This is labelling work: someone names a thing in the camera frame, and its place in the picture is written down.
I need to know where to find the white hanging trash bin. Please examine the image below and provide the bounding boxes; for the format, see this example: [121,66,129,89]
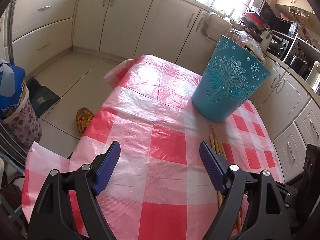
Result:
[201,12,233,42]

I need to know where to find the black floor scale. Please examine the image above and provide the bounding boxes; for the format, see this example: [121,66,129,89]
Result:
[26,76,61,118]

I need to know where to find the white electric kettle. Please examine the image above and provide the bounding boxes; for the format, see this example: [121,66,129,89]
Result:
[306,61,320,91]

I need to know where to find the yellow patterned slipper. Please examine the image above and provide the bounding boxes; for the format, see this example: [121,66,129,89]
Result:
[75,107,95,136]

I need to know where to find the black microwave oven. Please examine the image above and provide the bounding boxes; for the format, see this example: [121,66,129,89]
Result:
[259,0,298,37]

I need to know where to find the cream kitchen base cabinets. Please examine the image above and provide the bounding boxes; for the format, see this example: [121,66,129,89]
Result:
[1,0,319,179]

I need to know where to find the bamboo chopstick long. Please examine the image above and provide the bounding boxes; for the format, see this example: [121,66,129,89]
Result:
[211,125,242,233]

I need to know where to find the black toaster oven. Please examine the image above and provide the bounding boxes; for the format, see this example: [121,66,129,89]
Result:
[267,30,293,61]

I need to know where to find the blue plastic bag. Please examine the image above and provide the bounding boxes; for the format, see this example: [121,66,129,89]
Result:
[0,62,25,120]

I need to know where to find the floral fabric bag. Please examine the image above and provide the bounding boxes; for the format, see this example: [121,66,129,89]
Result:
[1,88,42,151]

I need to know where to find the red white checkered tablecloth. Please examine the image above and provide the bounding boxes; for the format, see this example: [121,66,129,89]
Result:
[22,55,284,239]

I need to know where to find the teal perforated plastic bucket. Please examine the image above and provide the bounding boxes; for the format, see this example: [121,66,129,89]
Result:
[191,35,271,123]

